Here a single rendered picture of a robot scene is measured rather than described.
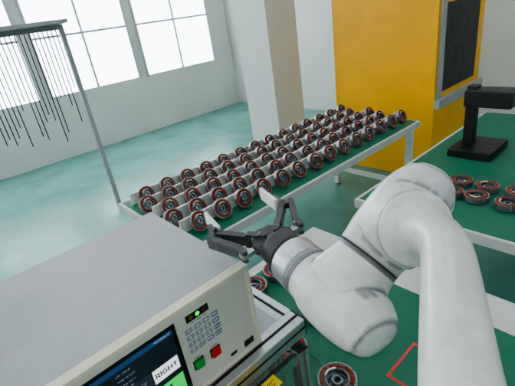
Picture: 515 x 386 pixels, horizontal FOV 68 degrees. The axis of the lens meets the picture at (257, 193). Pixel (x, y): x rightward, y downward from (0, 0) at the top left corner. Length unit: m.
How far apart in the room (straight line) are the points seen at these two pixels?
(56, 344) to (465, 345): 0.59
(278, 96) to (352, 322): 3.99
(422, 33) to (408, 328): 2.93
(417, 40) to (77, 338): 3.62
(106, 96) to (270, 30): 3.77
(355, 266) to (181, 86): 7.47
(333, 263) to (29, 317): 0.55
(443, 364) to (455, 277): 0.09
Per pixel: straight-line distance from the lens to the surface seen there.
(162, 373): 0.74
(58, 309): 0.80
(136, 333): 0.67
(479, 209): 2.12
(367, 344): 0.55
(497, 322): 1.50
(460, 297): 0.37
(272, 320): 0.91
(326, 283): 0.56
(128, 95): 7.40
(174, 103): 7.83
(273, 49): 4.35
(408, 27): 3.93
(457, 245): 0.43
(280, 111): 4.46
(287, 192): 2.30
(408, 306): 1.49
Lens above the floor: 1.75
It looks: 25 degrees down
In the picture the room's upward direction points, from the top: 9 degrees counter-clockwise
